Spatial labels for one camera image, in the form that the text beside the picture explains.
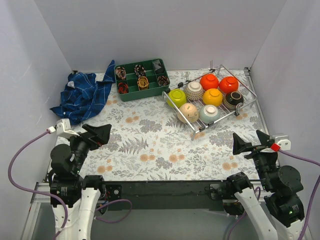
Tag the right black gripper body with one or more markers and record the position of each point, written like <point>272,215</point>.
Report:
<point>255,150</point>

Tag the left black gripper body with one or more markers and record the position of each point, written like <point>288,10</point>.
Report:
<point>89,139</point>

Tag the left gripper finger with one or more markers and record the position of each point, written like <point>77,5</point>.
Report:
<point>92,135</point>
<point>104,133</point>

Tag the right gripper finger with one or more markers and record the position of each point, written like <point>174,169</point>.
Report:
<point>240,146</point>
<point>265,139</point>

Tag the pale green ribbed bowl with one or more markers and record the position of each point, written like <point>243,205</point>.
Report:
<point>209,113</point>

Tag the beige bowl with drawing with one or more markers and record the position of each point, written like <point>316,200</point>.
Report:
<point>189,111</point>

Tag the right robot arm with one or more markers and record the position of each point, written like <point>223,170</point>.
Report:
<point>283,182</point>

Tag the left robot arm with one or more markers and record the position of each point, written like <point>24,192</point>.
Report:
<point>74,198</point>

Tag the metal dish rack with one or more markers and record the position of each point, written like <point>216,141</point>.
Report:
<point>250,98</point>

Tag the blue plaid cloth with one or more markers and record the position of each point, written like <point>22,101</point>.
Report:
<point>83,96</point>

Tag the floral table mat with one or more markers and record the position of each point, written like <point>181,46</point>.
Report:
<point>148,142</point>

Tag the black brown bowl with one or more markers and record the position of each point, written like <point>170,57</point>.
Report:
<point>232,99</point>

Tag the red black ties bottom left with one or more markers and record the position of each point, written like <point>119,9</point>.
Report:
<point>123,88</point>

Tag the yellow bowl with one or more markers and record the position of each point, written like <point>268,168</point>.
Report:
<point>213,97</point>

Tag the green compartment tray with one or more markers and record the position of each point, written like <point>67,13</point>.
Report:
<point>129,74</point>

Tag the orange bowl rear right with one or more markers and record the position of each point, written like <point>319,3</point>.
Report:
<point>229,84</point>

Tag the orange bowl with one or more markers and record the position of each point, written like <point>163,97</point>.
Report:
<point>209,81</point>
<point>229,84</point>

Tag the yellow ties bottom middle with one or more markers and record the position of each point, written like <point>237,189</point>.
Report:
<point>143,83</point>

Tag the brown patterned white bowl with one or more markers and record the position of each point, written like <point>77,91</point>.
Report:
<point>194,91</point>

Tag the orange bowl rear left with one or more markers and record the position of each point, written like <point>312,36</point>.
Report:
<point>209,81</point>

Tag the lime green bowl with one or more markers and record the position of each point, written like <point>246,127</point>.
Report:
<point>177,96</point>

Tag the brown ties bottom right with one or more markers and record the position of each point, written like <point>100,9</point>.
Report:
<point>163,80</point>

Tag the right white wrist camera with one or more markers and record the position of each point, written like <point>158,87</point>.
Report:
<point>278,142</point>

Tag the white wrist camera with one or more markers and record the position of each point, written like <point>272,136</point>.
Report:
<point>278,142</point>
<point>64,130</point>

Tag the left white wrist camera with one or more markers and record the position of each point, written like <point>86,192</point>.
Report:
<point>64,130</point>

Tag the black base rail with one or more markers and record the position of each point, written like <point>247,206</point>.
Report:
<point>209,195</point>

